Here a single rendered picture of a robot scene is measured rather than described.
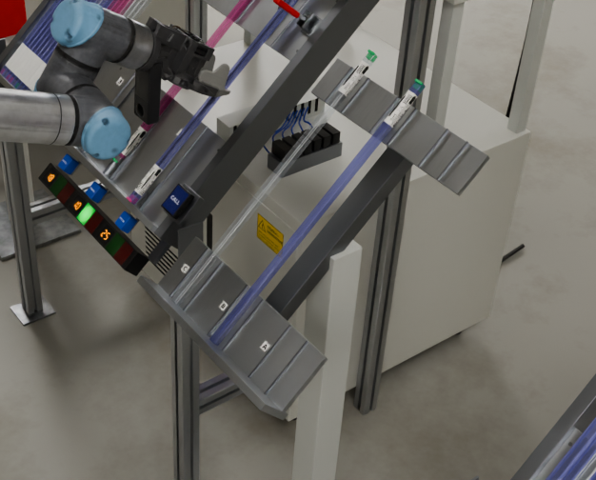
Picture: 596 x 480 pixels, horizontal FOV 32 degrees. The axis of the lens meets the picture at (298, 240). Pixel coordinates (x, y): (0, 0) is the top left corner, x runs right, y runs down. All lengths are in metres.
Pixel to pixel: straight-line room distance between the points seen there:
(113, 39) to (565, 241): 1.84
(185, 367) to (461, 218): 0.76
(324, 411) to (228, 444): 0.59
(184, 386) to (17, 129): 0.72
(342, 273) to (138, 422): 0.95
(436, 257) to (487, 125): 0.32
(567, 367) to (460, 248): 0.49
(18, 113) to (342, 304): 0.60
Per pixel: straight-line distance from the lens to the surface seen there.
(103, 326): 2.73
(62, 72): 1.66
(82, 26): 1.63
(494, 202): 2.46
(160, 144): 1.93
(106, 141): 1.56
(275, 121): 1.84
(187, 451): 2.17
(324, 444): 1.95
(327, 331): 1.74
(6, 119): 1.50
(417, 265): 2.37
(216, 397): 2.11
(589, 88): 4.01
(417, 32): 1.93
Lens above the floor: 1.84
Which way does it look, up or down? 38 degrees down
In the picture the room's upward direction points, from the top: 4 degrees clockwise
